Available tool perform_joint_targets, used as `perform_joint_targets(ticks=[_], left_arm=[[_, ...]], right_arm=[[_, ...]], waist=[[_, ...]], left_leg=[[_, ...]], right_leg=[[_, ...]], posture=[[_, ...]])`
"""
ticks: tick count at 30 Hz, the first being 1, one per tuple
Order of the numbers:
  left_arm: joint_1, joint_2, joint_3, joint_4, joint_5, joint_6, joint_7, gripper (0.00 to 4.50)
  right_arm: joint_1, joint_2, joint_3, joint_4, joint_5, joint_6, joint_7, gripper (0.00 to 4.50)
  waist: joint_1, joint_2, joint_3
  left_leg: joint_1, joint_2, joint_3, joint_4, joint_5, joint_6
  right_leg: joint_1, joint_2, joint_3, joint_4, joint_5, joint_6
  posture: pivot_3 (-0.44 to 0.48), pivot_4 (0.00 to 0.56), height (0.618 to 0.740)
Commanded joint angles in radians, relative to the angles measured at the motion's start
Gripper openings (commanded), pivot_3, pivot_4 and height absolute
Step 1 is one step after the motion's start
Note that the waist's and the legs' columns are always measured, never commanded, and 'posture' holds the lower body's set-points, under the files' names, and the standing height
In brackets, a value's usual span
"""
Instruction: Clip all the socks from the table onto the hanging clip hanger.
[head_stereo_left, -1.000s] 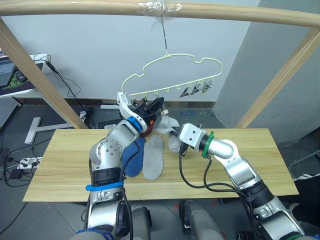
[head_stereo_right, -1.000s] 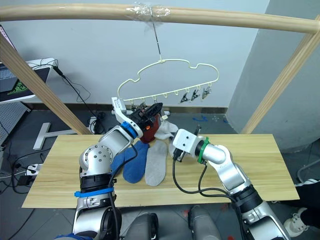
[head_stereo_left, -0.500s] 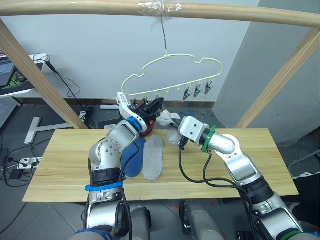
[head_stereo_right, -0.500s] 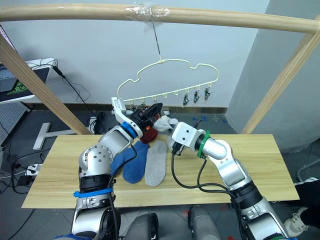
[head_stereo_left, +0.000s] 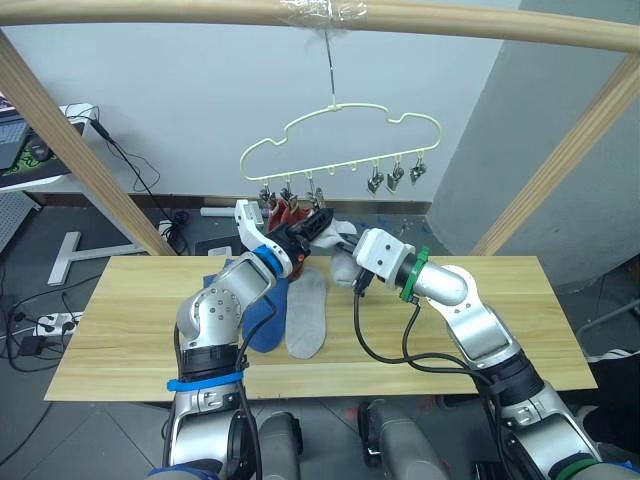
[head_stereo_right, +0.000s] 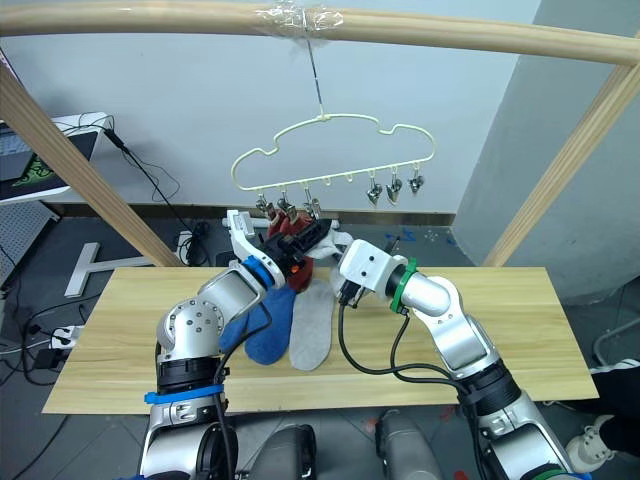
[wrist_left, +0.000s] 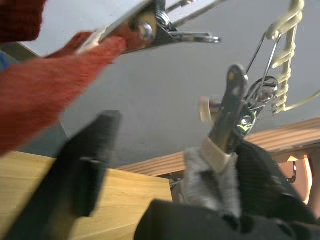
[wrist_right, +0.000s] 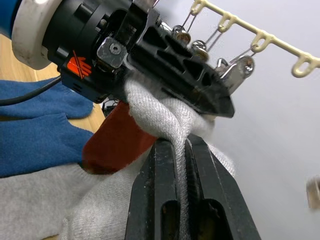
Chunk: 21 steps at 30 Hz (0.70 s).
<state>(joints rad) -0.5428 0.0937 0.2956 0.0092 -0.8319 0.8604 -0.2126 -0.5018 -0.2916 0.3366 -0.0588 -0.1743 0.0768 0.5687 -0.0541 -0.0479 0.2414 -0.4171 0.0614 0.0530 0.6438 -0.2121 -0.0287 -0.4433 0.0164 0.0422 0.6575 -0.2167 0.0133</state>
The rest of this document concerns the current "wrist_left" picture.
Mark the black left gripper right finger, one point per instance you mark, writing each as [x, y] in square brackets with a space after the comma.
[265, 180]

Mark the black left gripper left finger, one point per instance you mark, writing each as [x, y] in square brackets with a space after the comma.
[75, 175]

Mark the metal spring clip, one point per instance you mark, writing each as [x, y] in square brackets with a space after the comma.
[170, 30]
[231, 112]

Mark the cream clip hanger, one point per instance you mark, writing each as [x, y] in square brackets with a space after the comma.
[290, 50]

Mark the dark grey ribbed sock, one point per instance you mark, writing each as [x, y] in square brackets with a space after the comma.
[212, 187]

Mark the red sock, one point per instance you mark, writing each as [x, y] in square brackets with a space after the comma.
[45, 87]

